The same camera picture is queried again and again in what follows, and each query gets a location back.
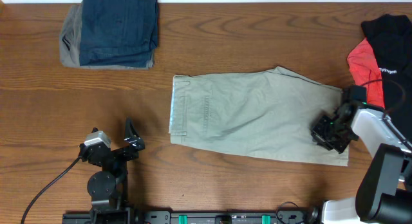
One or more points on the folded grey trousers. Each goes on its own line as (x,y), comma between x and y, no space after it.
(69,44)

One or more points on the folded dark blue jeans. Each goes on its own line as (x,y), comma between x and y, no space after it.
(119,33)

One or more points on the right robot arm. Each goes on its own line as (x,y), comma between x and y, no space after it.
(384,195)

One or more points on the khaki shorts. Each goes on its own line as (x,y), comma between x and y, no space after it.
(268,114)

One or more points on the black t-shirt with print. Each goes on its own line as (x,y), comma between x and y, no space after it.
(390,38)

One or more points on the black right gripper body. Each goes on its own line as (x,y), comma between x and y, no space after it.
(333,136)

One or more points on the red garment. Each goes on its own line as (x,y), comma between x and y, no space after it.
(365,71)

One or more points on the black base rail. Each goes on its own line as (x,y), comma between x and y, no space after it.
(165,217)

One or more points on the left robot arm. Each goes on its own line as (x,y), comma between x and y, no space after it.
(108,188)

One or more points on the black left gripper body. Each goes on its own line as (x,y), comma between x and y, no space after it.
(118,167)

